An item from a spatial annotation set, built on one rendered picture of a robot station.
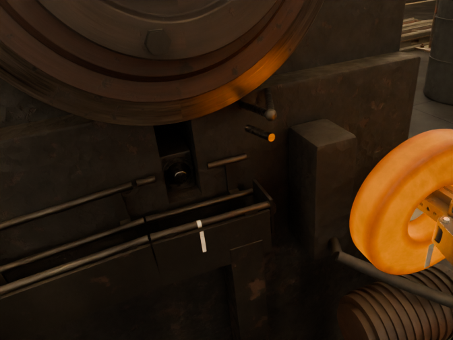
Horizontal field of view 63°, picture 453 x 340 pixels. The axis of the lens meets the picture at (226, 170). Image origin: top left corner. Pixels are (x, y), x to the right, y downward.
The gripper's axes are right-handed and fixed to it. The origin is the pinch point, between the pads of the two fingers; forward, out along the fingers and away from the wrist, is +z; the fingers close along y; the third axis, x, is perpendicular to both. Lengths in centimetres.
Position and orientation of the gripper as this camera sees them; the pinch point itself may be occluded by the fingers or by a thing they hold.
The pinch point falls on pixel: (430, 193)
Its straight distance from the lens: 40.6
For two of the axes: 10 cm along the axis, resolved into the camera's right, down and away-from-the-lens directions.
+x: -0.7, -8.5, -5.2
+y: 9.4, -2.3, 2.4
